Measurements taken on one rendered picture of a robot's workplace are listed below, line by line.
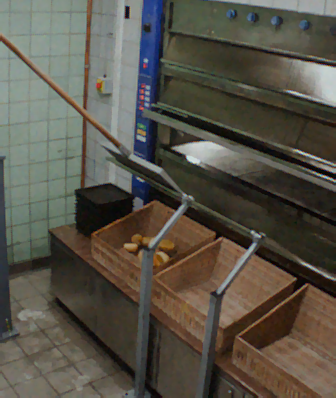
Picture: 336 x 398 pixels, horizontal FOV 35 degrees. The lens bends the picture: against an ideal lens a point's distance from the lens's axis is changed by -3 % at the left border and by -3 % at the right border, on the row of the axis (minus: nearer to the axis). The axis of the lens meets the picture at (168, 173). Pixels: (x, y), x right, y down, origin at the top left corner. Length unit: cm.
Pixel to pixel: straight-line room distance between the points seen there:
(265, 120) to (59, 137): 180
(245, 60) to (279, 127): 39
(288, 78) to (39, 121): 197
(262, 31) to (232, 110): 46
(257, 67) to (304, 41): 31
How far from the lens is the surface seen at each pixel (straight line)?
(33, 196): 412
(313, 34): 256
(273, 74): 269
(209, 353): 249
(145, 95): 343
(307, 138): 259
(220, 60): 295
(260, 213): 289
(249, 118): 282
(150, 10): 337
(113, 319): 322
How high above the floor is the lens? 216
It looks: 19 degrees down
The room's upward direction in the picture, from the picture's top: 4 degrees clockwise
